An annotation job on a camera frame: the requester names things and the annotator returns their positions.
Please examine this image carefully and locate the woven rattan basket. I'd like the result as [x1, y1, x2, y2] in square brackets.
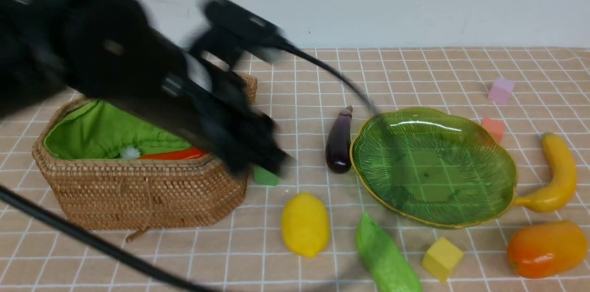
[32, 98, 248, 230]

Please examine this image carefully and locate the orange toy carrot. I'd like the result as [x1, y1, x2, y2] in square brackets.
[139, 147, 208, 160]

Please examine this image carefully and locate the green fabric basket lining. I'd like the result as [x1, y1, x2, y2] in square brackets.
[42, 101, 190, 160]

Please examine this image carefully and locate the purple toy eggplant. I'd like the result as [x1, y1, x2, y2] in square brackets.
[324, 105, 353, 174]

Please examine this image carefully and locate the yellow foam cube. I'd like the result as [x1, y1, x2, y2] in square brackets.
[421, 237, 464, 283]

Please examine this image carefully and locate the orange toy mango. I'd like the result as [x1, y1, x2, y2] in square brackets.
[506, 221, 588, 279]

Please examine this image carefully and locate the orange foam cube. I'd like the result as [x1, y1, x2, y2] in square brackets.
[481, 117, 506, 143]

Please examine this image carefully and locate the pink foam cube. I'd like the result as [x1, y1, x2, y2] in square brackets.
[487, 77, 515, 105]

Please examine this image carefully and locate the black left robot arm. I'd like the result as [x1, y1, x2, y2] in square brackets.
[0, 0, 289, 175]

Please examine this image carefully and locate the black camera cable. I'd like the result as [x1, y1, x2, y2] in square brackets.
[0, 36, 383, 292]

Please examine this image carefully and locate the woven rattan basket lid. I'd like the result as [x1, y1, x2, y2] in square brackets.
[238, 72, 258, 105]

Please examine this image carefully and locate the yellow toy banana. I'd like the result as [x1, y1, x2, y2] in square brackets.
[512, 132, 578, 213]

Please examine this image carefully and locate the green foam cube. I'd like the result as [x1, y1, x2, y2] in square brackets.
[253, 166, 279, 186]

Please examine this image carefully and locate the yellow toy lemon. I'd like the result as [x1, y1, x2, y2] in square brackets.
[281, 192, 331, 258]

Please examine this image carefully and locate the green toy bitter gourd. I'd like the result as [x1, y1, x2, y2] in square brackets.
[355, 212, 423, 292]

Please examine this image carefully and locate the green glass leaf plate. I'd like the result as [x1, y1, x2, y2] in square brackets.
[349, 107, 518, 229]

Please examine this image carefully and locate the white pompom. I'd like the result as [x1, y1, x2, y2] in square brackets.
[120, 146, 142, 160]

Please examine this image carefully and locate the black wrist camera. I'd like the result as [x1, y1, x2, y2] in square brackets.
[189, 0, 282, 71]

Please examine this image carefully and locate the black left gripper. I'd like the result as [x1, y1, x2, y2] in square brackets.
[109, 55, 289, 176]

